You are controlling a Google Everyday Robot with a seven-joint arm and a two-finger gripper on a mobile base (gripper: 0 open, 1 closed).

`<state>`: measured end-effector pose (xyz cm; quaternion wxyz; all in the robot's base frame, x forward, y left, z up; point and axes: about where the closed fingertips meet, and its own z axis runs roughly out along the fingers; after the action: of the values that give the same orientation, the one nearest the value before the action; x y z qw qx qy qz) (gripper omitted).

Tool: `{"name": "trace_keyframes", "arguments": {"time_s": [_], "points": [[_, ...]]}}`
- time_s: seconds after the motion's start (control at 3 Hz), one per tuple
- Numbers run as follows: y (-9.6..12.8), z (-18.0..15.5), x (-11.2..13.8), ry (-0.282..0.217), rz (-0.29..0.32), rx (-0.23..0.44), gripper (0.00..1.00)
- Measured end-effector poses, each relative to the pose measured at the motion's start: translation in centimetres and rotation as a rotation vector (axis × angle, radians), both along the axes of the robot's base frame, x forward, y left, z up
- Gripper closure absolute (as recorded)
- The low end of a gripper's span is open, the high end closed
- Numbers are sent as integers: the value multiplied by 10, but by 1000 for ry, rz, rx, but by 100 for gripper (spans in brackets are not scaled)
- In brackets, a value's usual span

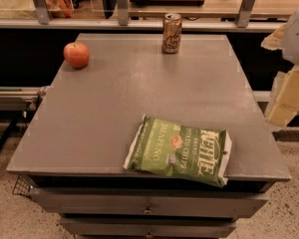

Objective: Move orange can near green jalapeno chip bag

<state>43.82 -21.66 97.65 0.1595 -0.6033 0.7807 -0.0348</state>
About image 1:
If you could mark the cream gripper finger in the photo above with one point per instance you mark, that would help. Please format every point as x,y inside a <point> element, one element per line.
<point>283,106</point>
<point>275,40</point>

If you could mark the orange soda can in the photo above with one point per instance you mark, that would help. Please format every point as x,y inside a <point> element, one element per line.
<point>172,25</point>

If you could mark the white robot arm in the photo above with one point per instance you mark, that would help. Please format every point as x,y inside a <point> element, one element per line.
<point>290,51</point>

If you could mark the green jalapeno chip bag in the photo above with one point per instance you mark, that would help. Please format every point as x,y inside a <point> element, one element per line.
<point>162,147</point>

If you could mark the orange snack bag behind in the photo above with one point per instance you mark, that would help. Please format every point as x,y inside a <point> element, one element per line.
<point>60,8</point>

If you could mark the red apple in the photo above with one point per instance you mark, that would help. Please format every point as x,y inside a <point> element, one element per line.
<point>76,55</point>

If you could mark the grey lower drawer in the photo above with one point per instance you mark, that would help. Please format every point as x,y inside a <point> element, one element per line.
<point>148,228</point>

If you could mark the grey drawer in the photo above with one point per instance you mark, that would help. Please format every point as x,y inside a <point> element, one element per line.
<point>148,228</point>
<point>149,202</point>

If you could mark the grey upper drawer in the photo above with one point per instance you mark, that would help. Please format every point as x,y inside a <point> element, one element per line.
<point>149,202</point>

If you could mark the metal rail on left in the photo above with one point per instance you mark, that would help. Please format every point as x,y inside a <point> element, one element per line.
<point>21,98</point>

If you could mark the wire mesh basket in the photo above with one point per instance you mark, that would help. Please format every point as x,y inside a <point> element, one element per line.
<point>22,187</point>

